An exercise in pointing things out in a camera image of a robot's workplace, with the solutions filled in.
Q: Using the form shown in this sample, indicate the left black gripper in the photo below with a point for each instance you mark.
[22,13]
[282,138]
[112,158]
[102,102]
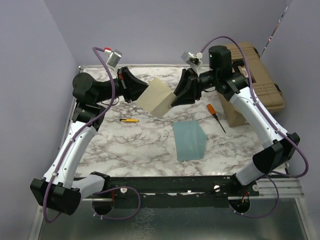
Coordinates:
[132,87]

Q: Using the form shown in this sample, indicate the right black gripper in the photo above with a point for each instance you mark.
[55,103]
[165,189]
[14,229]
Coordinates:
[189,89]

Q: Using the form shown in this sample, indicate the cream letter paper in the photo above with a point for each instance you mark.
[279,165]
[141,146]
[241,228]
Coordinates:
[156,99]

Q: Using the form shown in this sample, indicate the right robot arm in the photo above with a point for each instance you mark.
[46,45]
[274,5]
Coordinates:
[278,145]

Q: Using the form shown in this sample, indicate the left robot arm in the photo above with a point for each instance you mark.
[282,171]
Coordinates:
[58,190]

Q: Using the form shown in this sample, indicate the teal envelope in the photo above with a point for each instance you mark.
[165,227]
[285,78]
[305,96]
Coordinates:
[190,140]

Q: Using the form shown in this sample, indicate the yellow utility knife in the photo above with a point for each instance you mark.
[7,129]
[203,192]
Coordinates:
[129,120]

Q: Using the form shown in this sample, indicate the tan plastic tool case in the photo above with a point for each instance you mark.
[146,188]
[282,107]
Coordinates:
[267,91]

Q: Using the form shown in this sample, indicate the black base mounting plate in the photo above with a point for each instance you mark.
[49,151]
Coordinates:
[129,198]

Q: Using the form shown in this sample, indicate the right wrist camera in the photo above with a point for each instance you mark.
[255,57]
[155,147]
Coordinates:
[194,60]

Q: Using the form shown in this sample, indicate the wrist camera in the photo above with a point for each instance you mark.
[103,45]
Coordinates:
[113,59]
[194,60]

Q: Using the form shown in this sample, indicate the orange handled screwdriver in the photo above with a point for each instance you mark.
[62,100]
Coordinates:
[214,114]

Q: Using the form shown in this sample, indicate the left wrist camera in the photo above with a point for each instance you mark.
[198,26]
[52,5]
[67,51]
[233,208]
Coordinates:
[113,59]

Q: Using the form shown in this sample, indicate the aluminium rail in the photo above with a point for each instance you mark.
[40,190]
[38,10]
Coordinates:
[280,188]

